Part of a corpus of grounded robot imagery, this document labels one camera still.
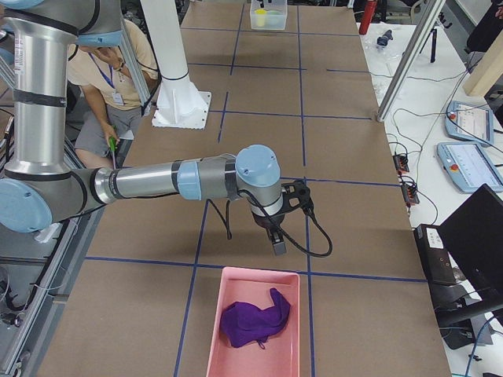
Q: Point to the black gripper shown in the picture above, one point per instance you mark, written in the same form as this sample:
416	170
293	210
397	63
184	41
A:
269	221

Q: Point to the yellow plastic cup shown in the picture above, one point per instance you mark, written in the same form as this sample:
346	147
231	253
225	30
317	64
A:
260	15

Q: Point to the purple cloth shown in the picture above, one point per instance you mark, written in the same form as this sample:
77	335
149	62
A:
243	323

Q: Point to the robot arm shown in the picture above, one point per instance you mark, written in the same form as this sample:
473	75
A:
45	181

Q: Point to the translucent white plastic box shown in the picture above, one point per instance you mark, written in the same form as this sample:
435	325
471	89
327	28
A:
269	24

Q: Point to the black computer box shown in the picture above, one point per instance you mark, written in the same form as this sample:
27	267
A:
434	257

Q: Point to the red bottle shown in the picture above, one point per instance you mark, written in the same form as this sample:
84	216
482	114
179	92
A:
367	16

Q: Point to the folded dark blue umbrella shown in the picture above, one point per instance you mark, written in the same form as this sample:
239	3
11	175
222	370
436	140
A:
383	40

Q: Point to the pink plastic bin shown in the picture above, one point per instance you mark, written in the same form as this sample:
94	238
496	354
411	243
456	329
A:
281	357

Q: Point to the black power strip right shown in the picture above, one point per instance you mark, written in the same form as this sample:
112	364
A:
409	193

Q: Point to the black power strip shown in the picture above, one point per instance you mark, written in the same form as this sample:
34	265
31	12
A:
401	163
409	193

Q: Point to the black power strip left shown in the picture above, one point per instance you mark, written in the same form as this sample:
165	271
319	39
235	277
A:
401	163

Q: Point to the seated person beige shirt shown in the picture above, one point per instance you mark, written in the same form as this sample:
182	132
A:
104	76

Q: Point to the black monitor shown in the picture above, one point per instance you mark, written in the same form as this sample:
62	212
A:
472	234

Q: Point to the teach pendant near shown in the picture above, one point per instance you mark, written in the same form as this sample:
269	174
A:
468	166

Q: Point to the teach pendant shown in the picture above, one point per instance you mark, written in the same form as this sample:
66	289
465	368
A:
469	122
468	166

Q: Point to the teach pendant far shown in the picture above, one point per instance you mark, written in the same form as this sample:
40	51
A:
469	122

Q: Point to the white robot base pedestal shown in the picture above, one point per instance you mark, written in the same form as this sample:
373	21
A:
179	103

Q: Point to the aluminium frame post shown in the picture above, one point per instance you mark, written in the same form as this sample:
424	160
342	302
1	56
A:
418	38

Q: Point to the green handled scissors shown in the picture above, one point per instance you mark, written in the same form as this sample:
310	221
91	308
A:
112	143

